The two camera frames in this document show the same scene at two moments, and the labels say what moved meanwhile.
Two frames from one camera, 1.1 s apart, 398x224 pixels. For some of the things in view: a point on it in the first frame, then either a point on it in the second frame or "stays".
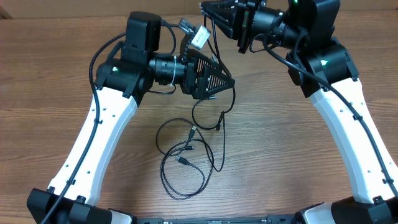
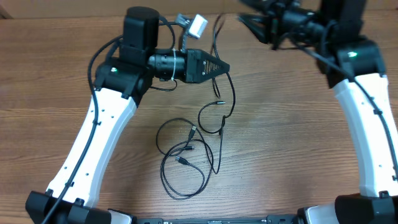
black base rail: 268,219 stays
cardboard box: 50,9 stays
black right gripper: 232,22 → 267,22
